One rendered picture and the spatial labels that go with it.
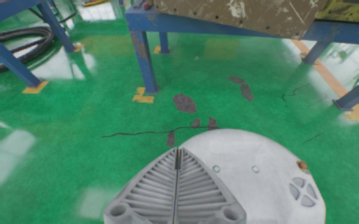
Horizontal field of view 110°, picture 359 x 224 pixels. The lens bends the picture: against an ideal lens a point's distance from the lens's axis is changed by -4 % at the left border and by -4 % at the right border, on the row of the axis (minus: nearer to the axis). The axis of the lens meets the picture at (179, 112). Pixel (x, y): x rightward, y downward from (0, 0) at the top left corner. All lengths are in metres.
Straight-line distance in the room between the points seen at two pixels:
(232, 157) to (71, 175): 0.97
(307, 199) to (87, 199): 1.04
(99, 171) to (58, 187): 0.25
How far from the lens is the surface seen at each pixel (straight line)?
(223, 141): 0.61
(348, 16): 1.10
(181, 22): 0.90
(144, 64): 1.10
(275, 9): 0.65
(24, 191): 1.31
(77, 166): 1.14
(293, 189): 0.67
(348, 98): 1.75
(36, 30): 3.41
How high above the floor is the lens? 0.89
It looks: 53 degrees down
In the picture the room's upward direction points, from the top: 1 degrees counter-clockwise
